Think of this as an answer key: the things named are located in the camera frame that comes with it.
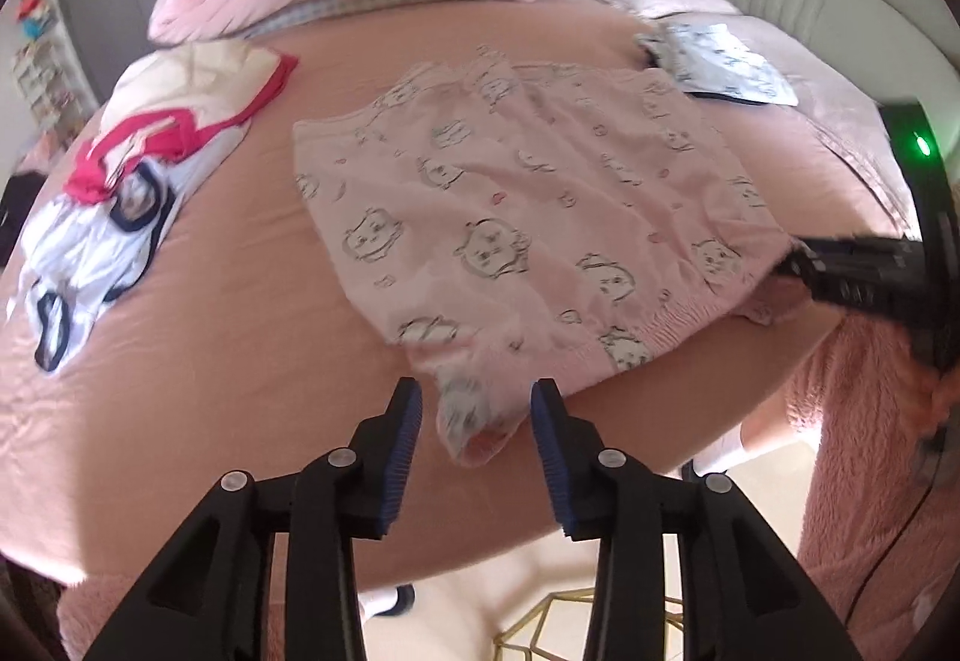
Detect cream garment with red trim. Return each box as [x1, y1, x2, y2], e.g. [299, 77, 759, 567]
[64, 41, 299, 204]

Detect person's right leg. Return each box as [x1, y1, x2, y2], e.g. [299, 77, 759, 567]
[686, 398, 800, 482]

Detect pink bear print pants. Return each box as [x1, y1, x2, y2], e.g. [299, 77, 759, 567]
[291, 47, 807, 467]

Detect person's left foot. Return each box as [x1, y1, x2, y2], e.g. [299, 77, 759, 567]
[358, 584, 417, 621]

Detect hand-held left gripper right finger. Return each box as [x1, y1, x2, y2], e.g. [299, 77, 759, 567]
[529, 377, 878, 661]

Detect folded white blue printed garment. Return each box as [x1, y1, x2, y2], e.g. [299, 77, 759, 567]
[636, 22, 801, 107]

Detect white garment with navy trim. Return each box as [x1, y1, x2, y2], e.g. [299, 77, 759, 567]
[6, 113, 252, 373]

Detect gold wire stool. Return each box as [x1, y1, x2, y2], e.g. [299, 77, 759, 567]
[491, 590, 687, 661]

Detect white shelf with toys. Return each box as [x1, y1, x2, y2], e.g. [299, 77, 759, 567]
[11, 0, 77, 123]

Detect black flat object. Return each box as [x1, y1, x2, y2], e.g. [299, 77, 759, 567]
[0, 172, 47, 261]

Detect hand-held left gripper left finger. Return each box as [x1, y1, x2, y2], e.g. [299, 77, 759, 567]
[82, 376, 425, 661]

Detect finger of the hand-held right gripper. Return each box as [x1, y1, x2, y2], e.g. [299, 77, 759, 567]
[772, 253, 925, 332]
[799, 235, 922, 272]

